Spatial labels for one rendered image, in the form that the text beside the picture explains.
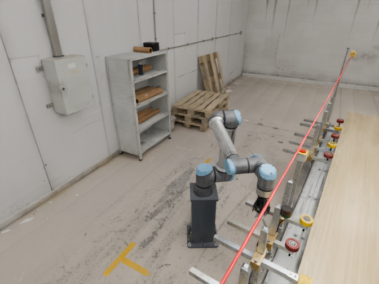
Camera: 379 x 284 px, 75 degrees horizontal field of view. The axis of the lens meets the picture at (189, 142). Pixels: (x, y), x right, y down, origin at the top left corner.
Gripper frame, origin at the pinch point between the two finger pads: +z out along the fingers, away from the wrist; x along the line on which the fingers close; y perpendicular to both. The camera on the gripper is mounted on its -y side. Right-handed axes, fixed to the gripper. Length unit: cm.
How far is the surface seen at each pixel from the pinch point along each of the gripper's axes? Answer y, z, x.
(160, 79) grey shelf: -204, -7, -248
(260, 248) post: 21.3, 0.0, 7.9
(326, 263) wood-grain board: 2.1, 10.5, 38.8
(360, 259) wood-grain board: -11, 11, 54
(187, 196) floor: -89, 101, -114
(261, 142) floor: -286, 101, -86
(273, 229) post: -3.7, 8.1, 8.0
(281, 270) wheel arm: 24.1, 4.5, 20.0
